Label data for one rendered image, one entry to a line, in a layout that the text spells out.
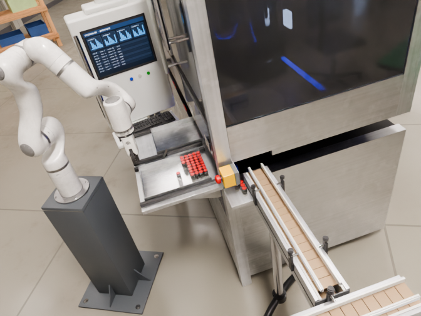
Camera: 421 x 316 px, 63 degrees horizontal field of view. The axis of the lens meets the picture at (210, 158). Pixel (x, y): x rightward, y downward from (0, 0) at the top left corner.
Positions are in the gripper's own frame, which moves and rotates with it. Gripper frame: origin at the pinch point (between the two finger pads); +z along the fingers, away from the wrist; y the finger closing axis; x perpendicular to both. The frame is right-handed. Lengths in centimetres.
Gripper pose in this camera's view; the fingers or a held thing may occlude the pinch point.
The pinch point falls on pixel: (135, 159)
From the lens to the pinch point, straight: 162.3
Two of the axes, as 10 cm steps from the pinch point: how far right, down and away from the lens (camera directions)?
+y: -2.7, -5.7, 7.8
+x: -9.5, 2.9, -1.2
